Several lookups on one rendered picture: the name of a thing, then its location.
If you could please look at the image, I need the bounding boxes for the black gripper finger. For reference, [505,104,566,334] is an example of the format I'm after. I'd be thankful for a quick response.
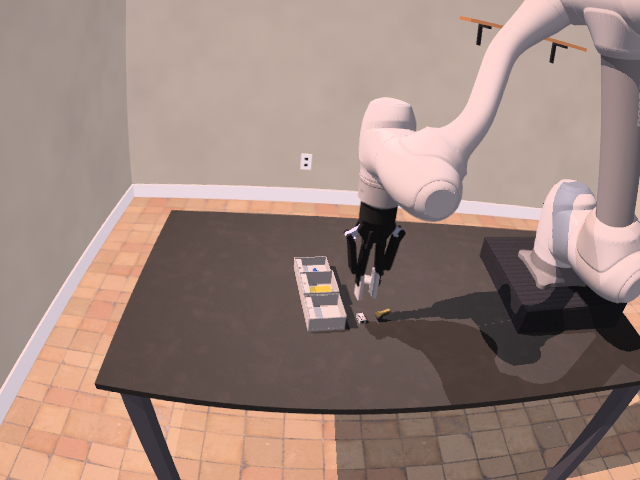
[343,227,376,301]
[369,226,406,299]

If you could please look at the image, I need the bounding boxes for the yellow block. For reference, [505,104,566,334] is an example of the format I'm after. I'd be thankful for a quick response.
[309,285,332,292]

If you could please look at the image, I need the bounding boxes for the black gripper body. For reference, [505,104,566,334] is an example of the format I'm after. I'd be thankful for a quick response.
[356,201,398,243]

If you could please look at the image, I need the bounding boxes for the white three-compartment bin rack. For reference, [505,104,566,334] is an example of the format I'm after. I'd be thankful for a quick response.
[294,257,346,332]

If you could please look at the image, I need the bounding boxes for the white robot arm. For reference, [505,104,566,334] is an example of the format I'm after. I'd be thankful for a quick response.
[358,0,640,303]

